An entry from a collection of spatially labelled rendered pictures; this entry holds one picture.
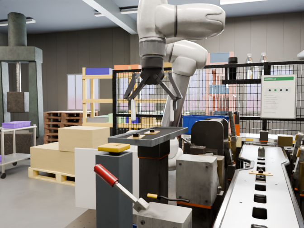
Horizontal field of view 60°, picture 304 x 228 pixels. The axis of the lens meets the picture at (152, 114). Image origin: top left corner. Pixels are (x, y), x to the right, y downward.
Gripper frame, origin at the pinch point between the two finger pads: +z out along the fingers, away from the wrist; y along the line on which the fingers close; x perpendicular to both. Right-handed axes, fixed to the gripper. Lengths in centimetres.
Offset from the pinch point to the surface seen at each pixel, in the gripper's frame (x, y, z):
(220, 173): 0.9, -22.8, 17.6
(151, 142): 20.2, -4.5, 5.4
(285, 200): 10.5, -39.6, 21.3
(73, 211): -181, 136, 121
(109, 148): 29.7, 3.4, 5.5
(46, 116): -576, 451, 40
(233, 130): -63, -31, 10
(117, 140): 18.6, 5.5, 5.3
